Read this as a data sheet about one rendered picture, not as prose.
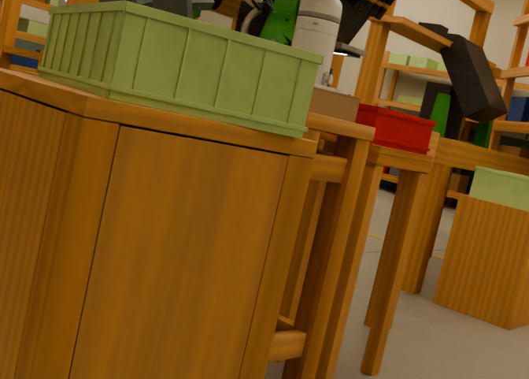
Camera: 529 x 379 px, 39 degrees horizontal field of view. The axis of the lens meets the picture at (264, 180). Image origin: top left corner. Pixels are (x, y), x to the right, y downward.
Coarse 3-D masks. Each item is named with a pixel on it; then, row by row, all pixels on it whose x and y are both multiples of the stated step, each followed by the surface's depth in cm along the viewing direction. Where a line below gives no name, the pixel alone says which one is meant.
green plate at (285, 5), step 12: (276, 0) 280; (288, 0) 276; (276, 12) 278; (288, 12) 274; (264, 24) 279; (276, 24) 276; (288, 24) 272; (264, 36) 277; (276, 36) 274; (288, 36) 276
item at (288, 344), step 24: (336, 144) 210; (360, 144) 207; (312, 168) 194; (336, 168) 204; (360, 168) 210; (336, 192) 209; (336, 216) 208; (336, 240) 209; (312, 264) 212; (336, 264) 212; (312, 288) 212; (312, 312) 211; (288, 336) 205; (312, 336) 211; (288, 360) 215; (312, 360) 214
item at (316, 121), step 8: (312, 120) 188; (320, 120) 191; (328, 120) 193; (336, 120) 196; (312, 128) 189; (320, 128) 191; (328, 128) 194; (336, 128) 196; (344, 128) 199; (352, 128) 202; (360, 128) 205; (368, 128) 208; (352, 136) 203; (360, 136) 205; (368, 136) 209
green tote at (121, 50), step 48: (48, 48) 176; (96, 48) 139; (144, 48) 130; (192, 48) 134; (240, 48) 138; (288, 48) 143; (144, 96) 131; (192, 96) 136; (240, 96) 140; (288, 96) 145
